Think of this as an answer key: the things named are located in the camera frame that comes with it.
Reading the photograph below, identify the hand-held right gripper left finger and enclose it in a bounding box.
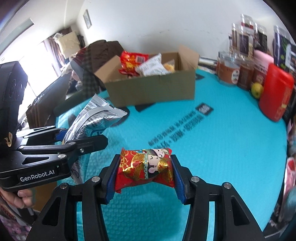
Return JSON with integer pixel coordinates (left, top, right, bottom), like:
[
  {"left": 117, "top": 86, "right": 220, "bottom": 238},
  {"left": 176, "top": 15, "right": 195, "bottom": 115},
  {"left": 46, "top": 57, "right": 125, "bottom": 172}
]
[{"left": 24, "top": 154, "right": 121, "bottom": 241}]

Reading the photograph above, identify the brown curtain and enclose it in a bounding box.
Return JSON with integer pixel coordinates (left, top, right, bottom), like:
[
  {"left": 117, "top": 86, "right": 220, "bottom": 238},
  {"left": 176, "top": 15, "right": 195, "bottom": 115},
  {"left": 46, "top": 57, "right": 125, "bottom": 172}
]
[{"left": 45, "top": 37, "right": 62, "bottom": 75}]

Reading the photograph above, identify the person's left hand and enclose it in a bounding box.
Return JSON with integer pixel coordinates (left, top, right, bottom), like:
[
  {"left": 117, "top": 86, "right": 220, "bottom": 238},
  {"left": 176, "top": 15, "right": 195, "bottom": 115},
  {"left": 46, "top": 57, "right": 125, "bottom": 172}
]
[{"left": 0, "top": 185, "right": 36, "bottom": 209}]

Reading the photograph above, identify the silver foil snack packet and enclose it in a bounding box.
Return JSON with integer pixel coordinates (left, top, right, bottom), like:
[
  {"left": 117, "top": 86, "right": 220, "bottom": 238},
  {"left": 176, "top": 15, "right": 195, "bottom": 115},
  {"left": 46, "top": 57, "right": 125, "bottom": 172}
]
[{"left": 62, "top": 94, "right": 128, "bottom": 144}]

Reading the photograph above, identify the dark brown jar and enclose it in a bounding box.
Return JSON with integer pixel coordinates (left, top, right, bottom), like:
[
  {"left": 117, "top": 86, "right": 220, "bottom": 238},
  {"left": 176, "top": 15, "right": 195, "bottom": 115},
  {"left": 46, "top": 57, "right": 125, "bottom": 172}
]
[{"left": 237, "top": 60, "right": 255, "bottom": 91}]

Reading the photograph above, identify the framed wall picture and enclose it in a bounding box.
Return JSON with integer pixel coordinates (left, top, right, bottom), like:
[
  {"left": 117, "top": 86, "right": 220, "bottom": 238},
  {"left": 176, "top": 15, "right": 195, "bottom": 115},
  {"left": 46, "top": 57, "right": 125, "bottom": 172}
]
[{"left": 83, "top": 9, "right": 92, "bottom": 29}]

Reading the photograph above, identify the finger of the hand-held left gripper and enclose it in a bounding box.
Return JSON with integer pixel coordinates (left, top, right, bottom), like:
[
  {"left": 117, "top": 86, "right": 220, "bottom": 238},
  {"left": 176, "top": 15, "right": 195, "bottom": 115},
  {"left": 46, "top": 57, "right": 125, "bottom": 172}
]
[
  {"left": 16, "top": 126, "right": 67, "bottom": 146},
  {"left": 15, "top": 135, "right": 109, "bottom": 173}
]

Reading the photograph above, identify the brown cardboard box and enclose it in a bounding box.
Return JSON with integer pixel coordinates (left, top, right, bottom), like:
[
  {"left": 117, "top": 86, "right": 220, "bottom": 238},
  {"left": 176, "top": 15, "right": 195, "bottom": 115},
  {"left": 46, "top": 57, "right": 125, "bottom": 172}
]
[{"left": 94, "top": 45, "right": 200, "bottom": 108}]

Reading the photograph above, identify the red canister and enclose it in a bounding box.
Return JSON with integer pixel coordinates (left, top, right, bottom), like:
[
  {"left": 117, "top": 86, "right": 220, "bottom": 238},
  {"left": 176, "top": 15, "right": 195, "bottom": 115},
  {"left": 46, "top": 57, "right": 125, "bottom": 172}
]
[{"left": 258, "top": 63, "right": 295, "bottom": 122}]

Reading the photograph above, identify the purple label clear jar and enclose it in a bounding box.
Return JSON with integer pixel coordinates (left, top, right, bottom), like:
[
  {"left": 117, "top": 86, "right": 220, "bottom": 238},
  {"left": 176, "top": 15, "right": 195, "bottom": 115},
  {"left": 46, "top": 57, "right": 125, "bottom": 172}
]
[{"left": 273, "top": 25, "right": 294, "bottom": 70}]

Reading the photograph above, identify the red crinkled snack packet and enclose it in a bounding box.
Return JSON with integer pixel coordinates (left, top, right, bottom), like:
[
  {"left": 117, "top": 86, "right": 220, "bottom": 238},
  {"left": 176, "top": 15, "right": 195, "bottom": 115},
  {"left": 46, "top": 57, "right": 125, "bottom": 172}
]
[{"left": 118, "top": 51, "right": 149, "bottom": 77}]

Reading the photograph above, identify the pink canister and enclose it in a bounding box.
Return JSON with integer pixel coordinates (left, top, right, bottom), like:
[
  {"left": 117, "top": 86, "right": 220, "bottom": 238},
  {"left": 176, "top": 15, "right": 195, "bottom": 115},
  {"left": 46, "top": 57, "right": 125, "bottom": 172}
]
[{"left": 251, "top": 50, "right": 274, "bottom": 85}]

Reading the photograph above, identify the tall clear jar dark label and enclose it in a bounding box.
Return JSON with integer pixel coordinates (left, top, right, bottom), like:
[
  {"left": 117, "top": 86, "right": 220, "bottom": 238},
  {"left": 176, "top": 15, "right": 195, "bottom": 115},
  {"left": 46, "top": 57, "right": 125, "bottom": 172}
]
[{"left": 240, "top": 14, "right": 252, "bottom": 29}]

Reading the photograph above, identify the narrow clear jar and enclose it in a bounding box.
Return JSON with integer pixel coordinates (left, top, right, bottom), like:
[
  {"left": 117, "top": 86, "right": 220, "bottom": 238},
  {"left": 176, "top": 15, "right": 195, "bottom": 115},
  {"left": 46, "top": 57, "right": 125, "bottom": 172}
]
[{"left": 231, "top": 23, "right": 240, "bottom": 52}]

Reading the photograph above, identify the yellow green fruit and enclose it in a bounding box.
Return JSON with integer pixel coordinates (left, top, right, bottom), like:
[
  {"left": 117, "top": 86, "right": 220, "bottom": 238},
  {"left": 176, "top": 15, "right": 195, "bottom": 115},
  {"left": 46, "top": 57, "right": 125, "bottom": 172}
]
[{"left": 251, "top": 83, "right": 264, "bottom": 99}]

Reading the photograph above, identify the teal bubble mat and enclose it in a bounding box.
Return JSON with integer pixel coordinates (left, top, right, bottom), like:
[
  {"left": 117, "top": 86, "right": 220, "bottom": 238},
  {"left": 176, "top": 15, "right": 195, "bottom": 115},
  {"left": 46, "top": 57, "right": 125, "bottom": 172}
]
[{"left": 54, "top": 70, "right": 288, "bottom": 241}]

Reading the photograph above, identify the cream pillow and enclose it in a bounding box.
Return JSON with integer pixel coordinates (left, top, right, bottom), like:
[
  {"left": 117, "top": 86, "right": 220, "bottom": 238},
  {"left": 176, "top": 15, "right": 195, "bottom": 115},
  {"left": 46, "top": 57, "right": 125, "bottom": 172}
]
[{"left": 57, "top": 31, "right": 78, "bottom": 58}]

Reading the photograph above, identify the clear jar black label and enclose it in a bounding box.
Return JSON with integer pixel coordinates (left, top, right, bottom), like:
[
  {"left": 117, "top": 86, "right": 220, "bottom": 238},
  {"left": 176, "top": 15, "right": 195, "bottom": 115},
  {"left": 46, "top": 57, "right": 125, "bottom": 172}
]
[{"left": 254, "top": 23, "right": 269, "bottom": 52}]

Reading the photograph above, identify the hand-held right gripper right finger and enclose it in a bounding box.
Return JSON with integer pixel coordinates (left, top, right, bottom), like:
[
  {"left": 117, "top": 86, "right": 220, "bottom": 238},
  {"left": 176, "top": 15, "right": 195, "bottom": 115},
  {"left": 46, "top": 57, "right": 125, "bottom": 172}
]
[{"left": 171, "top": 154, "right": 265, "bottom": 241}]

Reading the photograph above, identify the waffle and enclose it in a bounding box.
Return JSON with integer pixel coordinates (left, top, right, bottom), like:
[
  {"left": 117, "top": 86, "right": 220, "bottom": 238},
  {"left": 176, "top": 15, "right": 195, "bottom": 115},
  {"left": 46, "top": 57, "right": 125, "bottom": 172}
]
[{"left": 162, "top": 59, "right": 176, "bottom": 73}]

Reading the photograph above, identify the clear jar with grains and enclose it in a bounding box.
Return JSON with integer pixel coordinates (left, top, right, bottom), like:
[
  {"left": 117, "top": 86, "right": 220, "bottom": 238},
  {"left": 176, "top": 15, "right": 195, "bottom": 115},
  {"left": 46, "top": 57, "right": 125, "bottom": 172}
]
[{"left": 238, "top": 25, "right": 255, "bottom": 61}]

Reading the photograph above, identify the red gold figure candy packet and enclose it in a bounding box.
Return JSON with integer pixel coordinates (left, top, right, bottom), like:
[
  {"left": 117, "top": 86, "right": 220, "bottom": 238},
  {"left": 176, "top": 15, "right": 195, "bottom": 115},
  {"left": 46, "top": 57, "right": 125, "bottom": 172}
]
[{"left": 114, "top": 147, "right": 175, "bottom": 194}]

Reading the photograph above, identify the white bread print packet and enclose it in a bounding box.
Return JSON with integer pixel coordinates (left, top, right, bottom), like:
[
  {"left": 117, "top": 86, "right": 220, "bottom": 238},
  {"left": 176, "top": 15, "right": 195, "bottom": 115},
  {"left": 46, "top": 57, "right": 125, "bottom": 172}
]
[{"left": 135, "top": 53, "right": 167, "bottom": 76}]

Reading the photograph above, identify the plaid cloth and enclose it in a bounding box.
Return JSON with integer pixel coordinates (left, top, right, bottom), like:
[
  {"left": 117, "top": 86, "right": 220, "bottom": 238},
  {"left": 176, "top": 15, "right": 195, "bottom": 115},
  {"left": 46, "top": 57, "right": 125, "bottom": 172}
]
[{"left": 79, "top": 50, "right": 100, "bottom": 98}]

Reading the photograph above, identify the clear jar brown label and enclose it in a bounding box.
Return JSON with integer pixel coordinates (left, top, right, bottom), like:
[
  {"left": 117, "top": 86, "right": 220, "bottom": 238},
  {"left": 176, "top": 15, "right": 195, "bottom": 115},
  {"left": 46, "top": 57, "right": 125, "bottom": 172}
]
[{"left": 217, "top": 52, "right": 242, "bottom": 86}]

